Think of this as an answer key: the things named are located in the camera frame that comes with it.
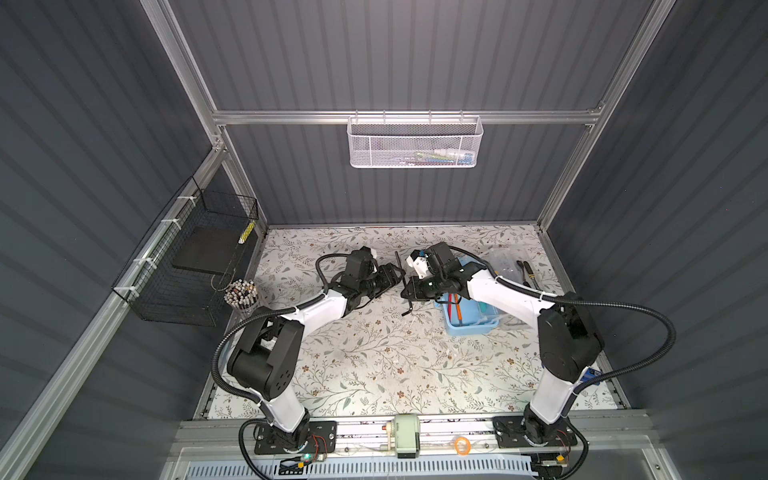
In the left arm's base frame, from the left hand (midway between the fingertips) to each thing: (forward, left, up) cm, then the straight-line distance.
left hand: (401, 275), depth 89 cm
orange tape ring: (-43, -13, -13) cm, 47 cm away
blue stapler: (-37, -31, +17) cm, 51 cm away
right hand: (-6, -1, -2) cm, 6 cm away
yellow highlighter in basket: (+7, +43, +13) cm, 45 cm away
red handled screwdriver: (-4, -16, -13) cm, 21 cm away
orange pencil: (-5, -19, -13) cm, 24 cm away
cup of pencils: (-8, +43, +5) cm, 44 cm away
